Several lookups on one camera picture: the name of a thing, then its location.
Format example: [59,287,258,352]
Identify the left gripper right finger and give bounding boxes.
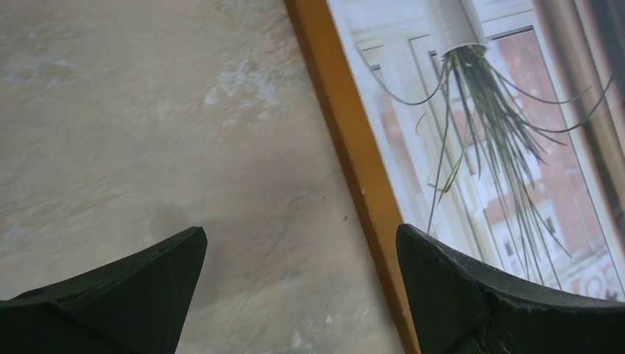
[396,224,624,353]

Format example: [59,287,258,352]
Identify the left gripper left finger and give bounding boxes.
[1,226,207,353]

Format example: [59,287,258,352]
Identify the plant photo print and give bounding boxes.
[328,1,624,302]

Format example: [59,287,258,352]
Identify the wooden picture frame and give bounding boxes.
[285,1,420,353]

